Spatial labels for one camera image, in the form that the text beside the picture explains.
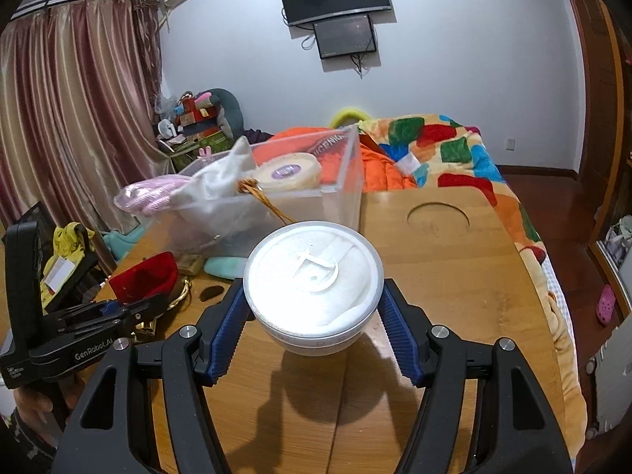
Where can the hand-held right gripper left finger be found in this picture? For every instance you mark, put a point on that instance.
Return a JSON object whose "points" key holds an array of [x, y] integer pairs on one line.
{"points": [[224, 338]]}

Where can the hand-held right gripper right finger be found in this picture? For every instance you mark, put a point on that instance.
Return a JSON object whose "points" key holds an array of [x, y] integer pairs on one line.
{"points": [[400, 335]]}

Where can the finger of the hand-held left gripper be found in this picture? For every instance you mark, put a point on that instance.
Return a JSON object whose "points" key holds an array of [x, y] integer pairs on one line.
{"points": [[123, 328], [84, 312]]}

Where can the white round container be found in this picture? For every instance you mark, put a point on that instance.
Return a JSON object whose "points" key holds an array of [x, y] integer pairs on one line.
{"points": [[316, 306]]}

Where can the clear plastic storage box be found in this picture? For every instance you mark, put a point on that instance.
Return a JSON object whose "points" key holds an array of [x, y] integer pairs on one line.
{"points": [[340, 207]]}

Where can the white cloth pouch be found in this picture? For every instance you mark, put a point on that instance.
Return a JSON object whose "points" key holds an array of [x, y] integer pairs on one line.
{"points": [[222, 177]]}

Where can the plastic tub with purple label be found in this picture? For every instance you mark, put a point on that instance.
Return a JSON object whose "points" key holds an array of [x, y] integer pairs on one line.
{"points": [[289, 172]]}

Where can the person's left forearm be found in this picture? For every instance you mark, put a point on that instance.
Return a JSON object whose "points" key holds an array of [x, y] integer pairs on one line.
{"points": [[24, 449]]}

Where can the wooden desktop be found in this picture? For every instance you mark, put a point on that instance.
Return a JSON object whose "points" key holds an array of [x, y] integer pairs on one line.
{"points": [[469, 281]]}

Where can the person's left hand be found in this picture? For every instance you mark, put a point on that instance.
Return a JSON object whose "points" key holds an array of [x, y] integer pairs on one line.
{"points": [[34, 400]]}

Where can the yellow cloth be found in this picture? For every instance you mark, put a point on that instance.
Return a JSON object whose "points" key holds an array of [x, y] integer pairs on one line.
{"points": [[69, 239]]}

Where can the gold foil item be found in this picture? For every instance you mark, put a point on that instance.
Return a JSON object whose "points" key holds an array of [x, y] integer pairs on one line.
{"points": [[180, 296]]}

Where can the black chair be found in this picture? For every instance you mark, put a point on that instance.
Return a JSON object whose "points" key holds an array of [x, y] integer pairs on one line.
{"points": [[34, 212]]}

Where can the teal fabric piece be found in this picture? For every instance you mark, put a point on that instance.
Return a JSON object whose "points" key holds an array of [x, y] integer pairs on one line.
{"points": [[224, 267]]}

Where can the teal cloth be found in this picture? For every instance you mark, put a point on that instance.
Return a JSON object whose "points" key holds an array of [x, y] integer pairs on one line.
{"points": [[118, 244]]}

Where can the small tan box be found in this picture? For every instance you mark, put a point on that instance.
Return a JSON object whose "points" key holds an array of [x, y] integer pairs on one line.
{"points": [[191, 264]]}

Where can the orange jacket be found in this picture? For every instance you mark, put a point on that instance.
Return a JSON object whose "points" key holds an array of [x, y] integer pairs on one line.
{"points": [[385, 168]]}

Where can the striped pink curtain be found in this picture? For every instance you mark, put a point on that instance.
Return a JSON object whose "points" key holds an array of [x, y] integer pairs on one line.
{"points": [[74, 108]]}

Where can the green storage box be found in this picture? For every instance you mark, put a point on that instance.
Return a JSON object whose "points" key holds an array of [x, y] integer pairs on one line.
{"points": [[190, 155]]}

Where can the colourful patchwork blanket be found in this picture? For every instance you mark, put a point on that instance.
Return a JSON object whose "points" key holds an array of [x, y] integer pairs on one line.
{"points": [[444, 143]]}

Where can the dark purple cloth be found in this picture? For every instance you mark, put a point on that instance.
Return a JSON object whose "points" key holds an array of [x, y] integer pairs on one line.
{"points": [[256, 136]]}

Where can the pink clog shoe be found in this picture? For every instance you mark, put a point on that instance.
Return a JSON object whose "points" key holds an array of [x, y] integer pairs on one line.
{"points": [[605, 306]]}

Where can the white panel furniture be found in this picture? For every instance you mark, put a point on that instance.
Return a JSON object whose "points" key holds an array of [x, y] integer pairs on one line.
{"points": [[612, 380]]}

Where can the red gift box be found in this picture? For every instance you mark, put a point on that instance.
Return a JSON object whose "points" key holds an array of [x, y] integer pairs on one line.
{"points": [[195, 113]]}

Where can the grey plush cushion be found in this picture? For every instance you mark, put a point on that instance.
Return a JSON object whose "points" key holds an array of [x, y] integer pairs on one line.
{"points": [[229, 106]]}

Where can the pile of shoes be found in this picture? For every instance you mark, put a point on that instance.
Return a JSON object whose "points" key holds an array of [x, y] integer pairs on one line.
{"points": [[619, 239]]}

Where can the wooden wardrobe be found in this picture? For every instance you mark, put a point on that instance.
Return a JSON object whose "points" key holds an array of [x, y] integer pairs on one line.
{"points": [[602, 84]]}

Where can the wall socket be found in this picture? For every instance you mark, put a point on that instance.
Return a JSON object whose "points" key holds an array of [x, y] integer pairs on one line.
{"points": [[510, 144]]}

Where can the small black wall monitor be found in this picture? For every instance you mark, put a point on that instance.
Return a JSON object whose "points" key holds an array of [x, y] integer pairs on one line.
{"points": [[345, 37]]}

